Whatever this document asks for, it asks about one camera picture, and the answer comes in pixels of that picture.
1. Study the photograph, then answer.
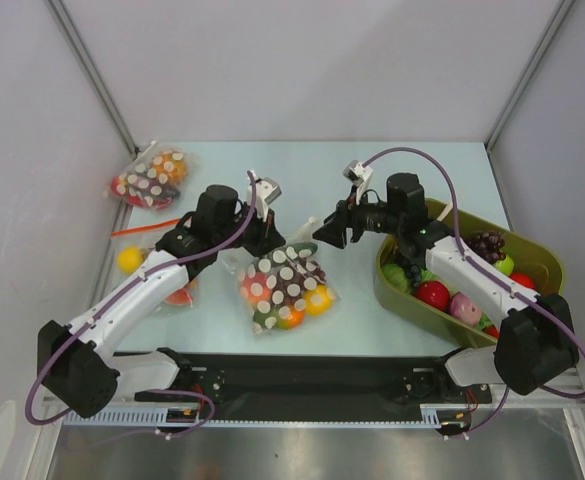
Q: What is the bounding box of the olive green plastic bin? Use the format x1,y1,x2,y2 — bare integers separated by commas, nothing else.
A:
374,210,565,348

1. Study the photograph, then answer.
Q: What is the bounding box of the pink fake onion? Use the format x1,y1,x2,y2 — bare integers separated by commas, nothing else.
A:
448,292,483,327

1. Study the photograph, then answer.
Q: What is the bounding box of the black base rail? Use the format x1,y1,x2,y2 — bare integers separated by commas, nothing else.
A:
134,353,492,423

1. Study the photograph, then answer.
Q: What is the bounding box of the left aluminium frame post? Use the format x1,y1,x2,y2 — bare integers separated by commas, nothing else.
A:
44,0,138,155

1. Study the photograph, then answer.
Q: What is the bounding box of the polka dot zip bag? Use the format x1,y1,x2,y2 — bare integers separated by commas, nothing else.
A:
221,217,340,336
105,141,200,210

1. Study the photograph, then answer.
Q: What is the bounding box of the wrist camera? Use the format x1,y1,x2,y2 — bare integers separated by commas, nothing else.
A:
246,170,282,221
343,160,373,203

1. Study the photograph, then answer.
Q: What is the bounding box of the orange zipper clear bag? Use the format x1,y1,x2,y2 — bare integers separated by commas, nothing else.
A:
108,218,197,310

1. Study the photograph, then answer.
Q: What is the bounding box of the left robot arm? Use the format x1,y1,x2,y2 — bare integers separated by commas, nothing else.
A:
36,178,285,418

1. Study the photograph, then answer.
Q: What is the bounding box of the purple fake grape bunch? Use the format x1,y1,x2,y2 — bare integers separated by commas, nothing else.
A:
465,231,506,265

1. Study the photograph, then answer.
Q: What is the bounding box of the right aluminium frame post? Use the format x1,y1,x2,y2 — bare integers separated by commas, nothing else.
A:
484,0,578,153

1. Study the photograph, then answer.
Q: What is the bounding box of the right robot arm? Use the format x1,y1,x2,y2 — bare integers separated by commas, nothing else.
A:
313,173,579,401

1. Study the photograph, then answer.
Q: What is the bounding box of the red fake apple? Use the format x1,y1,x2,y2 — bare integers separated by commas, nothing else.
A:
414,280,451,312

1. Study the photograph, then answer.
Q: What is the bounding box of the dark fake grape bunch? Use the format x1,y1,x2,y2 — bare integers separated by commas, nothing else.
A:
404,262,423,289

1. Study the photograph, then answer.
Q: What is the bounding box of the green fake lettuce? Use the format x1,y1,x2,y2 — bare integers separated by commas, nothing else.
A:
381,263,413,295

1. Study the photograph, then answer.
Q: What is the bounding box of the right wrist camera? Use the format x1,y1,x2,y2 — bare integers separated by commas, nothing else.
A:
343,160,373,203

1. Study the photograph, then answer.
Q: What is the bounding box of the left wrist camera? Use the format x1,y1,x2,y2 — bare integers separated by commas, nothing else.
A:
246,170,282,221

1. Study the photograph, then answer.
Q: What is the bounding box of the red fake tomato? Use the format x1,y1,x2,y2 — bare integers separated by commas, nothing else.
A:
509,272,537,291

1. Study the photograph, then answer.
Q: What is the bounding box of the aluminium frame post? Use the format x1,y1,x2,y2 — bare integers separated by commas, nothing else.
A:
44,0,138,155
484,0,578,153

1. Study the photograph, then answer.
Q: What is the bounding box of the yellow fake lemon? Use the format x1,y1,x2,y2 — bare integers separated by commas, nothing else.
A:
116,246,144,275

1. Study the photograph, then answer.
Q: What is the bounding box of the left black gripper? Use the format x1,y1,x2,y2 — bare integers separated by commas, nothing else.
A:
214,201,285,259

